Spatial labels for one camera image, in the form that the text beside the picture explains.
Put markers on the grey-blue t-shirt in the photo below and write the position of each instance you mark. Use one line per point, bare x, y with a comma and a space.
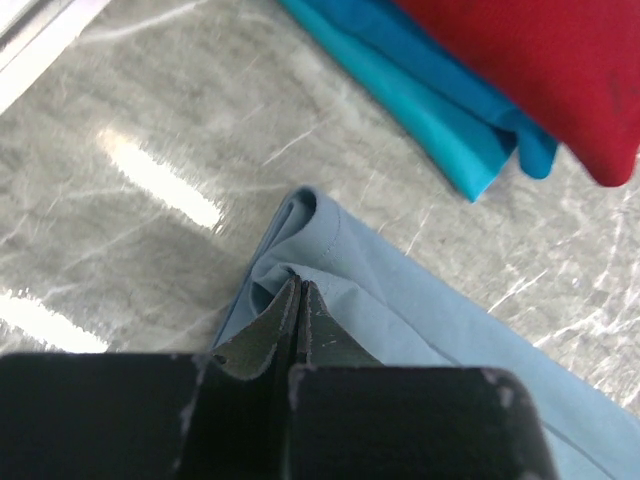
403, 315

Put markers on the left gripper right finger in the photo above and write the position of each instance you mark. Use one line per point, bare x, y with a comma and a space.
352, 418

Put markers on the teal folded t-shirt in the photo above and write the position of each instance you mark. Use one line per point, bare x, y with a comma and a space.
467, 127

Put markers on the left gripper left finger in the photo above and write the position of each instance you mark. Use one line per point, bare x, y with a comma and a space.
215, 415

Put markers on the aluminium frame rail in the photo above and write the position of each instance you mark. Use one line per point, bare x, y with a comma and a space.
34, 34

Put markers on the red folded t-shirt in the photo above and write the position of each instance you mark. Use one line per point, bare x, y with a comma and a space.
572, 66

